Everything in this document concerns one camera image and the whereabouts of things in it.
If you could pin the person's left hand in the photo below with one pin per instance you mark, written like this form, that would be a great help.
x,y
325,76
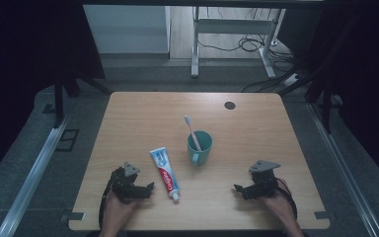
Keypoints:
x,y
115,215

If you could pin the teal cup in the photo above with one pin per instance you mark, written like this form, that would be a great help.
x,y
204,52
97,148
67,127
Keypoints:
x,y
200,153

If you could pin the black floor bracket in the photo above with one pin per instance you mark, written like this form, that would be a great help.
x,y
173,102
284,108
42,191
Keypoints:
x,y
67,140

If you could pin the dark curtain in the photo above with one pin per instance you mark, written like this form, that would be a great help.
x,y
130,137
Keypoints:
x,y
19,65
368,82

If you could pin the pink toothbrush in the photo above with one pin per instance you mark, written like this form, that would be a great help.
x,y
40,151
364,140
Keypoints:
x,y
192,131

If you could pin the white power strip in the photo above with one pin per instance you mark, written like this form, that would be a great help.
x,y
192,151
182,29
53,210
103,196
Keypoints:
x,y
291,79

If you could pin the white panel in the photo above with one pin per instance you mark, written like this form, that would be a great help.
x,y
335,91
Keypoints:
x,y
125,29

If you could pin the blue and red toothpaste tube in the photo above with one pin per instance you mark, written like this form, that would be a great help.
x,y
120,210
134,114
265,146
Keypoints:
x,y
166,176

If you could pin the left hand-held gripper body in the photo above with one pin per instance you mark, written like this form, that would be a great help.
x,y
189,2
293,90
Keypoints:
x,y
124,189

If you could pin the dark round table grommet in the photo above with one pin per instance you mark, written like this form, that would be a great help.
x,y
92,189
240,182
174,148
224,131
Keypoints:
x,y
229,105

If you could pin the black metal stand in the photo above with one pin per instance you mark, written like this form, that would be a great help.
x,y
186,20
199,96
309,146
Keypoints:
x,y
325,108
58,105

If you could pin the aluminium rail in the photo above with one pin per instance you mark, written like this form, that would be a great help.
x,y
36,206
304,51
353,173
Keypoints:
x,y
342,171
29,184

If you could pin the person's right hand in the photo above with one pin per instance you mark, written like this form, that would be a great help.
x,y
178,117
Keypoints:
x,y
283,210

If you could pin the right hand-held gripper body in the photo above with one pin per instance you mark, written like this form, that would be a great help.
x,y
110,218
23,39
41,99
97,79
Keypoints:
x,y
265,186

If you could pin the white metal desk frame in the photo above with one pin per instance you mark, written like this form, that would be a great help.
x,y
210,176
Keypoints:
x,y
195,49

